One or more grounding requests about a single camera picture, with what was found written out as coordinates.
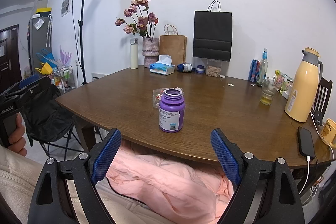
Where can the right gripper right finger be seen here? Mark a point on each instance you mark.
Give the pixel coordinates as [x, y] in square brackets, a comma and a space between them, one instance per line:
[280, 201]

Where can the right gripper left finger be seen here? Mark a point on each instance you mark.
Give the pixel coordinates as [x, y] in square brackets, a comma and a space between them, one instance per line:
[51, 201]

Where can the clear Santa print cup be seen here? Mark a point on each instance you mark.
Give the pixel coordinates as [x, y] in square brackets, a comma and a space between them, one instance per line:
[158, 98]

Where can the left hand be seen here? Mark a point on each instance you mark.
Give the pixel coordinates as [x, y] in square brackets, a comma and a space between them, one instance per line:
[16, 139]

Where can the dark brown door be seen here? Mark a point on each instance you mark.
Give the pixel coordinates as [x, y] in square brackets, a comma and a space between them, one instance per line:
[10, 67]

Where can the grey refrigerator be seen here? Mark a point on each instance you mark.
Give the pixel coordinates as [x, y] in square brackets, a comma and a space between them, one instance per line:
[39, 41]

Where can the black smartphone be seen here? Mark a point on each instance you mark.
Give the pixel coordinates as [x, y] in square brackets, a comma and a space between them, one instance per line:
[305, 143]

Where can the yellow mug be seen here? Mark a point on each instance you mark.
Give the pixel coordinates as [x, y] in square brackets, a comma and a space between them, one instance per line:
[329, 132]

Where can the pink blanket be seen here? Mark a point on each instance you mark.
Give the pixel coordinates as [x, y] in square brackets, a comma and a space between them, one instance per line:
[178, 190]

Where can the yellow thermos jug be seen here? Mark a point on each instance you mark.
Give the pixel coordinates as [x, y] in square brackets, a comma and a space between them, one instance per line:
[305, 85]

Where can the light stand pole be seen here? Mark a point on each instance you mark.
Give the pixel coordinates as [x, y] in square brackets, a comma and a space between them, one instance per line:
[81, 43]

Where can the dark wooden chair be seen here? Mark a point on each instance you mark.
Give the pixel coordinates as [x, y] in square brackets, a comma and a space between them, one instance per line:
[321, 100]

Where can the glass with yellow liquid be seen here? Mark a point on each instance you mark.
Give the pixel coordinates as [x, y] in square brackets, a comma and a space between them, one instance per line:
[268, 91]

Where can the snack packets pile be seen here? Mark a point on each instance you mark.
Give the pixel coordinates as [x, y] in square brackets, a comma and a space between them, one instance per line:
[282, 81]

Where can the white thermos bottle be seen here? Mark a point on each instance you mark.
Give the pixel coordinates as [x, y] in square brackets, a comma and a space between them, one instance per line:
[134, 53]

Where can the blue drink can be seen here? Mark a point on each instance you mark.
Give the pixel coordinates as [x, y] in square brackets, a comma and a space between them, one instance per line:
[254, 71]

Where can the pink ceramic vase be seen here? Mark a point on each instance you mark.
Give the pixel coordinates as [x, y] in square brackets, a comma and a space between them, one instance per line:
[150, 51]

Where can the clear container with grains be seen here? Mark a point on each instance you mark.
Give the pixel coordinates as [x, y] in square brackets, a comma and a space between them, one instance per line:
[213, 68]

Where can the dried pink flowers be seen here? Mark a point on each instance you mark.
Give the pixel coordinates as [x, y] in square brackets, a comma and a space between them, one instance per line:
[142, 22]

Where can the blue tissue box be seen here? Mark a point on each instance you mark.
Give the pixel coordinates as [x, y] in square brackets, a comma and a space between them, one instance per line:
[164, 66]

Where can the small blue white jar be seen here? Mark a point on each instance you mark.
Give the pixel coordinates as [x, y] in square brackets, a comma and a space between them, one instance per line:
[200, 69]

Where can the blue white bottle lying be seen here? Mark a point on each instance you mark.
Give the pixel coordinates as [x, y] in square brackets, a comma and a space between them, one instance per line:
[185, 68]

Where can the brown paper bag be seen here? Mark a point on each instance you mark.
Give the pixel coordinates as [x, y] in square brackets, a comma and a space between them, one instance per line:
[173, 44]

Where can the black paper bag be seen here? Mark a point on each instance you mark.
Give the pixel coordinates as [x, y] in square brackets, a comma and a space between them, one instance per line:
[213, 31]

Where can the wire storage rack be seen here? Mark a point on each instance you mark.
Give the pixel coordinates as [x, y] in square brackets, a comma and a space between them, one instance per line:
[63, 79]

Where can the wall picture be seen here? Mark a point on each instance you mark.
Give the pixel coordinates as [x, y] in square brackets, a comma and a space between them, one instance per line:
[65, 8]

